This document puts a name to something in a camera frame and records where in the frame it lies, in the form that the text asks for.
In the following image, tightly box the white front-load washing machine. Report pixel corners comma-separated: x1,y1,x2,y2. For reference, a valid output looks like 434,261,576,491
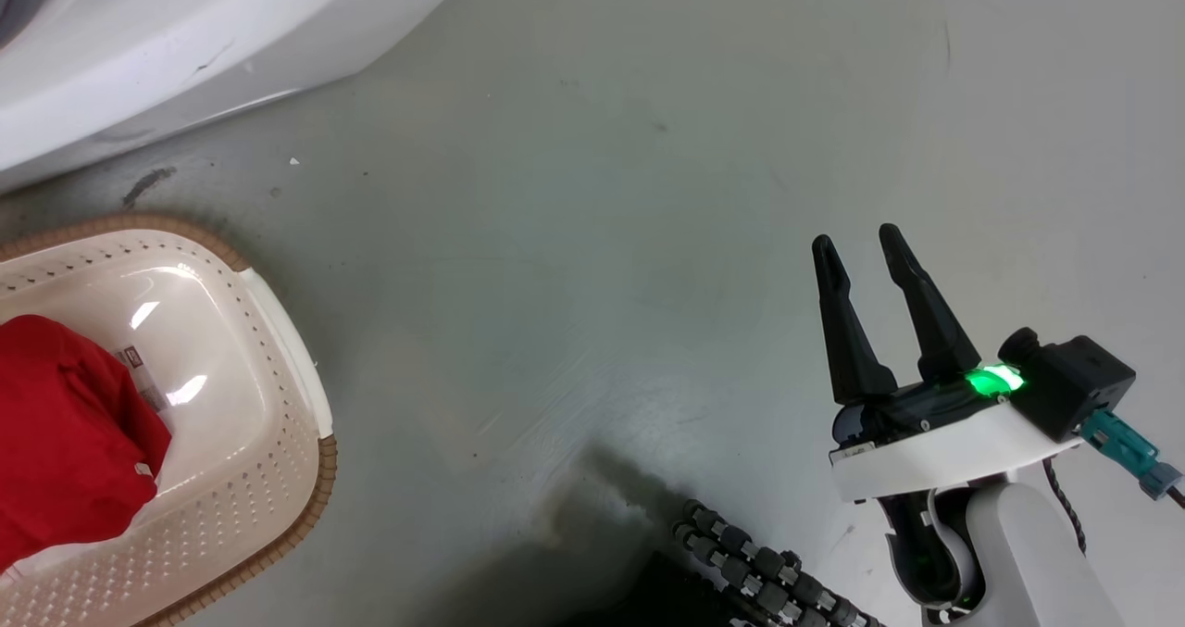
0,0,484,193

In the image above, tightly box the red cloth garment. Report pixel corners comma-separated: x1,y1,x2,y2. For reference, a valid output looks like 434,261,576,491
0,314,173,572

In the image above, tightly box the cream perforated laundry basket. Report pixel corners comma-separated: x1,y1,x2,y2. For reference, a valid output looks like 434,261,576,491
0,215,338,627

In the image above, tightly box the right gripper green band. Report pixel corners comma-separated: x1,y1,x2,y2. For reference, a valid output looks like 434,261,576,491
812,223,1084,504

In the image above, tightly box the black braided cable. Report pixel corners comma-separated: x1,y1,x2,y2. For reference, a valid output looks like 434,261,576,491
1042,458,1087,554

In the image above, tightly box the teal cable connector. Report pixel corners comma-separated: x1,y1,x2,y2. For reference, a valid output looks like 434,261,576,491
1079,409,1185,503

